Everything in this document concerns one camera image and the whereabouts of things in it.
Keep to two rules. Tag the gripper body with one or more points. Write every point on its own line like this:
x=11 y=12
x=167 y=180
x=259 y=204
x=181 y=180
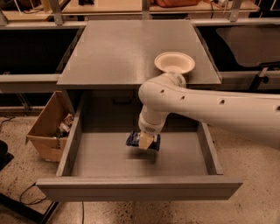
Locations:
x=150 y=128

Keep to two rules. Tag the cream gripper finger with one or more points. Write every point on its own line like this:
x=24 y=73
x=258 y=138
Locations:
x=145 y=143

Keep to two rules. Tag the blue rxbar blueberry packet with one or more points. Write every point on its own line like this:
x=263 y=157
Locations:
x=133 y=140

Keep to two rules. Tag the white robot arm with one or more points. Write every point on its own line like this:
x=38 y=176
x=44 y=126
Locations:
x=254 y=116

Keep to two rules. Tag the open grey top drawer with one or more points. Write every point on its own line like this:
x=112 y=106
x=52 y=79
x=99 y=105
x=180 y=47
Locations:
x=98 y=165

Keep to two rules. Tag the grey cabinet with counter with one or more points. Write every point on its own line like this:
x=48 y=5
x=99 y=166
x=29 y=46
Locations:
x=113 y=58

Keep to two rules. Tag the white paper bowl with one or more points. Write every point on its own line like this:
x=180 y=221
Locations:
x=174 y=62

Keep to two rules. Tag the cardboard box with trash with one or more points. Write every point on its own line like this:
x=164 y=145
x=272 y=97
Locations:
x=49 y=133

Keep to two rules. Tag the black floor stand base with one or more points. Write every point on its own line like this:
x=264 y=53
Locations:
x=20 y=207

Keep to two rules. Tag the black chair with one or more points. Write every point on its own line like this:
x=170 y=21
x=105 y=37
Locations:
x=254 y=46

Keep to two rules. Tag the wooden back table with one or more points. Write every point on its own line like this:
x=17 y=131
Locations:
x=61 y=10

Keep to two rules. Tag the grey metal shelf frame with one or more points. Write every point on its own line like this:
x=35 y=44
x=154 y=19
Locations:
x=38 y=82

